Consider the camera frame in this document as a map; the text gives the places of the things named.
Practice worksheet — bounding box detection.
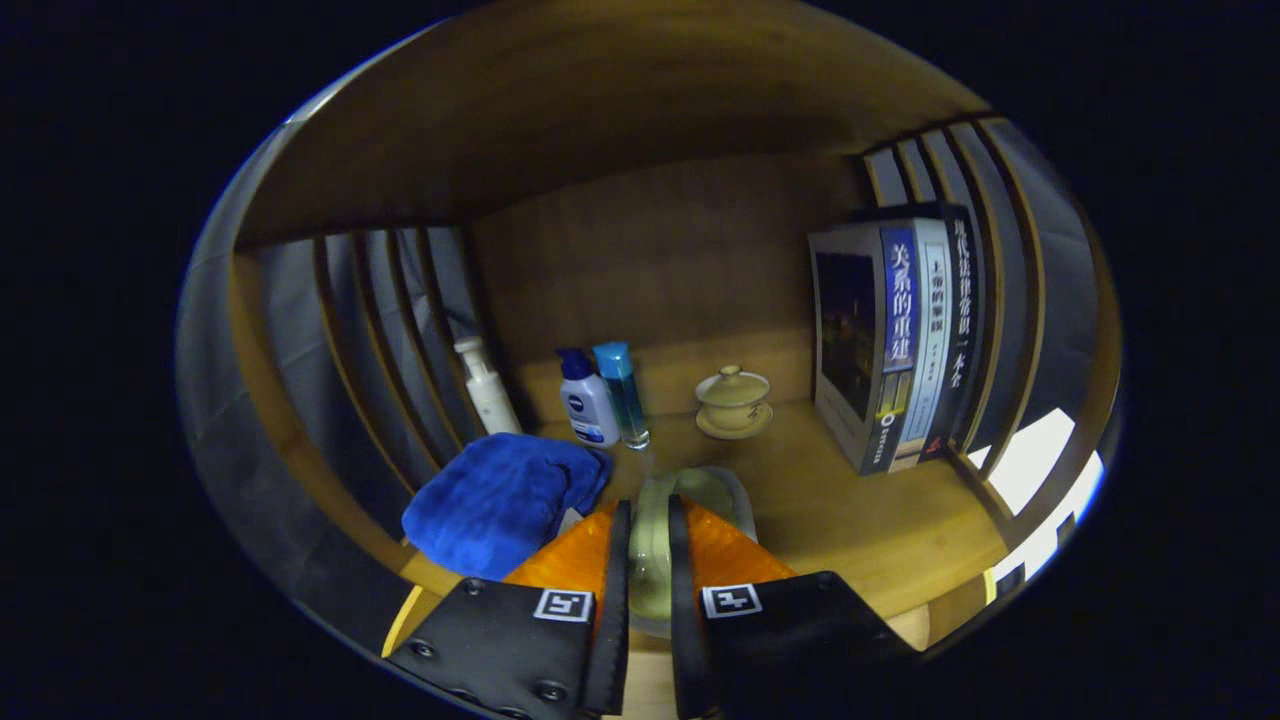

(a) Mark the teal bottle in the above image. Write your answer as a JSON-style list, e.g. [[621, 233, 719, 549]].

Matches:
[[593, 341, 652, 451]]

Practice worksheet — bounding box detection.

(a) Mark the white lotion bottle blue cap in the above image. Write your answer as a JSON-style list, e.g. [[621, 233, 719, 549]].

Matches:
[[556, 347, 622, 449]]

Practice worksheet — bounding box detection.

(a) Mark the pale spine book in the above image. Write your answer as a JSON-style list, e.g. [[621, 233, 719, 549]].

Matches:
[[890, 218, 954, 473]]

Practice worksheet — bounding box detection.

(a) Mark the beige lidded teacup with saucer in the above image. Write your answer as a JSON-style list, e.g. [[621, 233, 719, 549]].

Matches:
[[694, 364, 775, 442]]

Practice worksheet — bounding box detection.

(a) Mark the wooden cabinet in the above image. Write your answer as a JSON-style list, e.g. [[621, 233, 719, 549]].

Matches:
[[178, 0, 1123, 719]]

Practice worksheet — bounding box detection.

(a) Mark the wooden countertop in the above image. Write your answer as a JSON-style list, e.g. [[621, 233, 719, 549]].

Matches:
[[385, 390, 1011, 719]]

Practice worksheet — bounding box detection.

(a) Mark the white pump bottle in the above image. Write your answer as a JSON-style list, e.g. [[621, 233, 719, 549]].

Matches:
[[453, 336, 523, 437]]

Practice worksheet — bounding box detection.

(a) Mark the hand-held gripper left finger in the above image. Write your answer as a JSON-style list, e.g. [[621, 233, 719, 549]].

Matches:
[[383, 498, 634, 719]]

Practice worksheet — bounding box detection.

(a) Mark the blue towel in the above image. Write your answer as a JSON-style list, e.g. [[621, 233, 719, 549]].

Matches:
[[402, 432, 613, 582]]

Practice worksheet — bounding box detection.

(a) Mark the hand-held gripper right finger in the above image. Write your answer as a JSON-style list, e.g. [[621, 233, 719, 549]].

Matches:
[[667, 495, 919, 720]]

